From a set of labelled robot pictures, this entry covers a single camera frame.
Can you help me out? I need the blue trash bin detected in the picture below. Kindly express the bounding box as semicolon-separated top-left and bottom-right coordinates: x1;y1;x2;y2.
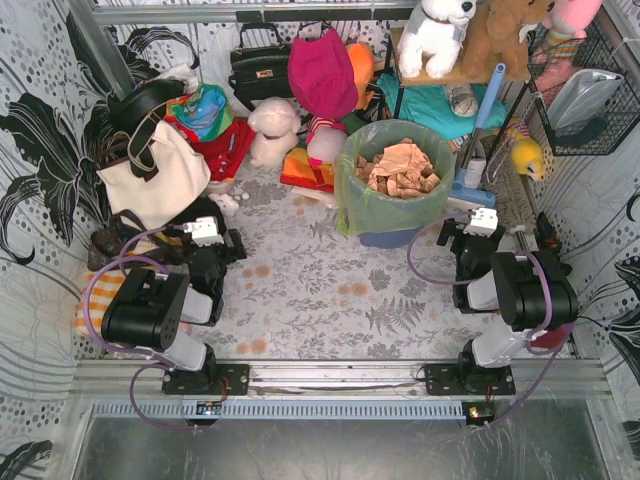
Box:
358;228;420;249

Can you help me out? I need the green trash bag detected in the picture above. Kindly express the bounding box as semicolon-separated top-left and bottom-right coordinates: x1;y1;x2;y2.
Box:
334;120;456;235

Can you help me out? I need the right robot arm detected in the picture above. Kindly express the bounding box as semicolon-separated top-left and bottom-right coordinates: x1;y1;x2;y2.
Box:
424;218;579;397

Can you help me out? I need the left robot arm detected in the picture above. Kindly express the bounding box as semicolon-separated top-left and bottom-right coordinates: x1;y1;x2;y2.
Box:
100;229;250;397

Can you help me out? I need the brown patterned bag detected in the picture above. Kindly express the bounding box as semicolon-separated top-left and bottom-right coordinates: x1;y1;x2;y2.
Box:
87;210;187;272

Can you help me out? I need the cream canvas tote bag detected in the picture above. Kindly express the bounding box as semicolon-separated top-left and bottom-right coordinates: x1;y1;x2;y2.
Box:
98;121;211;229

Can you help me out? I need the rainbow striped bag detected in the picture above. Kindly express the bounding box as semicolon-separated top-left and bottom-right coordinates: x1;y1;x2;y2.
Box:
280;147;336;193

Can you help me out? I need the magenta cloth bag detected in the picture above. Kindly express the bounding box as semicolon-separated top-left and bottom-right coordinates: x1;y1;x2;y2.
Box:
288;27;358;120

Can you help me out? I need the black cloth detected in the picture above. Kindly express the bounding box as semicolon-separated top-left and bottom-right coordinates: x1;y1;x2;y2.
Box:
169;197;227;235

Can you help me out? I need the bristle broom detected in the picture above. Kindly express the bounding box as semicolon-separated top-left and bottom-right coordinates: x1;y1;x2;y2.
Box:
482;139;541;252

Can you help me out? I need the orange checkered towel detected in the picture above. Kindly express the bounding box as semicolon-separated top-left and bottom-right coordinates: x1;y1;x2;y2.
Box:
74;269;125;336

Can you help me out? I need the yellow plush duck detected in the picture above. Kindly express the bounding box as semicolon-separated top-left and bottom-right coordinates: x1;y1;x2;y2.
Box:
506;122;544;181

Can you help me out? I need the crumpled brown paper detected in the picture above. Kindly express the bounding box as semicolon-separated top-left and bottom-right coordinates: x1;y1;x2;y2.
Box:
355;138;441;200

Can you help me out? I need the red cloth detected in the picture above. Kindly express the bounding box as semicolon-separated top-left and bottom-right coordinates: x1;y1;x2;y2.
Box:
191;118;255;182

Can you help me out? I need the colourful rainbow cloth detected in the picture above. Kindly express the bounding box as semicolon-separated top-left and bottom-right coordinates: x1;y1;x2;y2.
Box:
164;84;234;143

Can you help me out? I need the teal folded cloth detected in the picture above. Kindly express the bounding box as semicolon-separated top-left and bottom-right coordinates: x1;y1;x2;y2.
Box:
377;73;507;141

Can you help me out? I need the cream plush lamb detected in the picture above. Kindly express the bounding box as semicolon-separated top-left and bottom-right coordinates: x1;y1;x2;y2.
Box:
248;97;302;168

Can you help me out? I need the pink white plush doll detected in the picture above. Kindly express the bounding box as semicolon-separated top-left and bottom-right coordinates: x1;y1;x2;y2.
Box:
307;116;348;167

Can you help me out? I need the wooden shelf rack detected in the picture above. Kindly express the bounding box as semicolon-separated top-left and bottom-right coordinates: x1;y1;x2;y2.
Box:
384;26;536;121

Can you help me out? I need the silver foil pouch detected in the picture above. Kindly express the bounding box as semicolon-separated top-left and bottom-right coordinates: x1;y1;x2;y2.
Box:
547;69;624;130

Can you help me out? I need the black leather handbag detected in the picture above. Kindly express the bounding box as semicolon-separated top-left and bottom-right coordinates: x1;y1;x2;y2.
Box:
228;22;294;112

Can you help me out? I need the white plush dog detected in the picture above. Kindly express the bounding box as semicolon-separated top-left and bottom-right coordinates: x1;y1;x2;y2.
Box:
397;0;477;79

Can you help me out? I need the brown teddy bear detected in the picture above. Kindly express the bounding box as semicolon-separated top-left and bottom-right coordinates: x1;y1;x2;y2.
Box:
461;0;555;80

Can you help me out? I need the pink plush toy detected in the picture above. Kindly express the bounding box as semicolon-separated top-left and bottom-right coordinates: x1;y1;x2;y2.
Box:
540;0;602;57

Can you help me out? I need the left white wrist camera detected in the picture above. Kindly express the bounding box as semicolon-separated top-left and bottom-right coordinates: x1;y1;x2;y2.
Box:
182;216;223;247

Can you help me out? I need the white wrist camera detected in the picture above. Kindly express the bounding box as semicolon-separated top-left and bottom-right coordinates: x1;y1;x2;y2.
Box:
463;207;499;237
182;216;223;247

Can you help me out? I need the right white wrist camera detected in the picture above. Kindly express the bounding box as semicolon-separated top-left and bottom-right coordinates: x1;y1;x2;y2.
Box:
463;207;499;237

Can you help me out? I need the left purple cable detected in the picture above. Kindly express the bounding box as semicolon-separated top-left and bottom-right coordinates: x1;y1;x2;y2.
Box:
82;224;221;432

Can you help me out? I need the purple cable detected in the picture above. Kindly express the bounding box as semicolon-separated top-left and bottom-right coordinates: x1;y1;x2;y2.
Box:
82;224;221;432
405;211;571;426

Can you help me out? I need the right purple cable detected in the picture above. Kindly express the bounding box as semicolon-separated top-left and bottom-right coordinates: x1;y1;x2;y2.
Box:
405;211;571;426

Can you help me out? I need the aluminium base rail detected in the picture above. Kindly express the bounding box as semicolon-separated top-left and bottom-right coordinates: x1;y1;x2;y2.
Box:
72;356;614;422

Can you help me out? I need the black wire basket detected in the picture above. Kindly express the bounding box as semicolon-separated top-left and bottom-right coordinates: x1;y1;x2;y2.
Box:
528;24;639;157

